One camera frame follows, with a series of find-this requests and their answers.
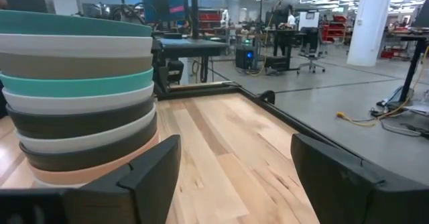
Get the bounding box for small black cable clip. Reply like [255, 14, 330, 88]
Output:
[259, 89, 276, 105]

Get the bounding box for computer tower with blue light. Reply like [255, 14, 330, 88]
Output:
[235, 45, 258, 70]

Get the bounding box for white cabinet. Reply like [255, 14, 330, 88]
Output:
[298, 11, 321, 30]

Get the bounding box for shelf with red bins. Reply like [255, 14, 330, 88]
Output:
[199, 11, 223, 30]

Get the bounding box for taupe bowl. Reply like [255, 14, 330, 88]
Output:
[0, 52, 154, 80]

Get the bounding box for dark teal bowl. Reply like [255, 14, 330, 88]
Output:
[0, 9, 154, 38]

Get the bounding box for red storage rack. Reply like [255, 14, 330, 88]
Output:
[320, 15, 349, 44]

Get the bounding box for grey desk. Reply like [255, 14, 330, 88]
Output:
[152, 37, 229, 60]

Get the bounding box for white building pillar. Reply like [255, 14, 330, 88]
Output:
[347, 0, 395, 67]

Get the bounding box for black standing desk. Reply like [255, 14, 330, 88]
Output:
[385, 29, 429, 111]

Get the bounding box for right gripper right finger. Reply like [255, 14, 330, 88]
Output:
[290, 133, 429, 224]

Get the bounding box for person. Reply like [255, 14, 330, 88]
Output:
[284, 4, 298, 30]

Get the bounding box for black workbench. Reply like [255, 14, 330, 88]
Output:
[263, 27, 302, 72]

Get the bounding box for monitor with pink stripe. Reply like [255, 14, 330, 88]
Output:
[139, 0, 189, 23]

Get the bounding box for black aluminium table frame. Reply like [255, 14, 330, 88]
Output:
[156, 80, 366, 164]

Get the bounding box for turquoise bowl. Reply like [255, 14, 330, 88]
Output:
[0, 66, 154, 99]

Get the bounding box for red floor crate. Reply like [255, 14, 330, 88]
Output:
[380, 48, 403, 60]

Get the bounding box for yellow floor cable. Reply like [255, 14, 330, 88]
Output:
[336, 44, 429, 128]

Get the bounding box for black bowl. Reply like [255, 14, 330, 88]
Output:
[5, 95, 157, 140]
[19, 113, 158, 172]

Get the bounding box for peach bowl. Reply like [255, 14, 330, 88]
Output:
[28, 129, 161, 186]

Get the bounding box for grey office chair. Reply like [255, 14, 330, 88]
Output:
[296, 27, 326, 74]

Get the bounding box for black monitor stand pole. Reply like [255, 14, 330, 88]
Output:
[190, 0, 200, 40]

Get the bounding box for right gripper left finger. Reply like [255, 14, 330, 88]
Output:
[62, 134, 182, 224]

